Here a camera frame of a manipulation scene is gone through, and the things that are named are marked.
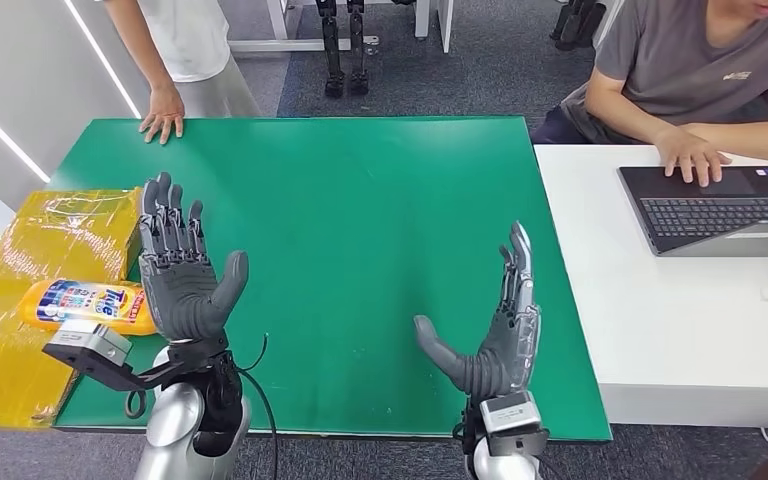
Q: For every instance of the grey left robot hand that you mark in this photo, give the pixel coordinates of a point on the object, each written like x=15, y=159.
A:
x=182, y=298

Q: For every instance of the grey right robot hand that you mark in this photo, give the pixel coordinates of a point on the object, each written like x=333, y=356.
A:
x=500, y=358

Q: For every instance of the person's right hand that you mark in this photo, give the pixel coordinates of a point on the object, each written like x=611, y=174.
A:
x=689, y=154
x=164, y=116

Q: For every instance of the orange detergent bottle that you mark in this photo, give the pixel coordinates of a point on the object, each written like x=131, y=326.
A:
x=72, y=305

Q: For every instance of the person's left forearm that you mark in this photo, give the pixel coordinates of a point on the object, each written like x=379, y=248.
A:
x=755, y=140

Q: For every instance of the person's right forearm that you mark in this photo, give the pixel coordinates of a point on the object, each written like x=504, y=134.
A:
x=142, y=46
x=622, y=119

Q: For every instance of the dark grey laptop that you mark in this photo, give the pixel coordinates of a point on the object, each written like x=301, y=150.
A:
x=708, y=212

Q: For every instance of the person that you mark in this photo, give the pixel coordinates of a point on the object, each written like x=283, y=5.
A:
x=192, y=33
x=675, y=60

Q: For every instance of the yellow taped cardboard box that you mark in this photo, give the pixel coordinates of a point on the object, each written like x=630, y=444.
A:
x=59, y=232

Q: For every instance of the black robot leg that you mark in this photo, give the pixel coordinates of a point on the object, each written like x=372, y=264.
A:
x=333, y=53
x=357, y=53

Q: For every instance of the white table leg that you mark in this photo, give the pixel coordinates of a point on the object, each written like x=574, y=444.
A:
x=445, y=23
x=421, y=16

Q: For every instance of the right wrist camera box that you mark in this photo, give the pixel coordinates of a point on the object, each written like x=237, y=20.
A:
x=510, y=414

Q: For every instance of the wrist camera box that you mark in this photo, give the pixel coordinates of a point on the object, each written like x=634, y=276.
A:
x=510, y=414
x=86, y=344

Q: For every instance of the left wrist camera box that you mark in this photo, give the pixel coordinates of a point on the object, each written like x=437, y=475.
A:
x=86, y=344

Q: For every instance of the white metal frame stand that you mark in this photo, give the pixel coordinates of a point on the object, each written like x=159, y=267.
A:
x=291, y=45

